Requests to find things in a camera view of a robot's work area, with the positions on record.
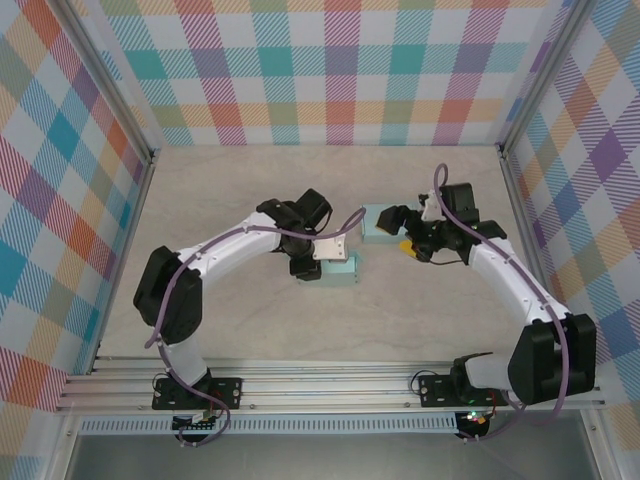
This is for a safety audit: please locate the light blue paper box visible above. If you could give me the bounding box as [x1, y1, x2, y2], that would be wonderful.
[317, 249, 364, 290]
[359, 199, 426, 247]

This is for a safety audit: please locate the circuit board with lights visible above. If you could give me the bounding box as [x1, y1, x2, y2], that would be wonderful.
[458, 409, 490, 432]

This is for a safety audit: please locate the grey metal sheet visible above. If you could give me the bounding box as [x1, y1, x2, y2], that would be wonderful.
[49, 413, 619, 480]

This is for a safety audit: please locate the small black circuit board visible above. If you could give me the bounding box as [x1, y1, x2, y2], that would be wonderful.
[172, 412, 222, 434]

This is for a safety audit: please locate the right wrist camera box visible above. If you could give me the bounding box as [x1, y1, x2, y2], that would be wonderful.
[418, 189, 441, 222]

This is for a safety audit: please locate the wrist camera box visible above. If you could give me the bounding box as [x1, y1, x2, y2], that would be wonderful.
[418, 189, 441, 222]
[312, 234, 350, 264]

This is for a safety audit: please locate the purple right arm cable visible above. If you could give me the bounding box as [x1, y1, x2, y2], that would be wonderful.
[432, 162, 572, 444]

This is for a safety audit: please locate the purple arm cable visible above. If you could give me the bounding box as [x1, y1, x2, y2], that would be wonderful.
[144, 207, 369, 448]
[432, 162, 572, 444]

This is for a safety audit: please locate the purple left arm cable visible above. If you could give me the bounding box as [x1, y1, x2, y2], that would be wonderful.
[144, 207, 369, 448]

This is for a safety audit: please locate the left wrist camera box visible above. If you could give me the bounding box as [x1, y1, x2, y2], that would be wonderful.
[312, 234, 350, 264]

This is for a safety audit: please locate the aluminium side rail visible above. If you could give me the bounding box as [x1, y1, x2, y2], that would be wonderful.
[89, 149, 160, 376]
[497, 143, 576, 371]

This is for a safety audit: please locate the thin black wire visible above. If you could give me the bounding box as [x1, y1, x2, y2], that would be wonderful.
[409, 368, 441, 396]

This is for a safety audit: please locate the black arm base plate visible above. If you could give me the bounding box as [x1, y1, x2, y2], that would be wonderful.
[152, 377, 244, 411]
[418, 374, 511, 407]

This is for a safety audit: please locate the aluminium frame post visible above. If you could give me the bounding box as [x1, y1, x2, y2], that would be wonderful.
[497, 0, 599, 156]
[52, 0, 162, 166]

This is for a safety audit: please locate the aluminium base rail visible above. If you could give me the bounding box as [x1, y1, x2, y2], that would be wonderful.
[54, 355, 607, 414]

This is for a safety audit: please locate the white slotted cable duct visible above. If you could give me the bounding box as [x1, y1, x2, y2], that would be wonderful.
[79, 412, 459, 436]

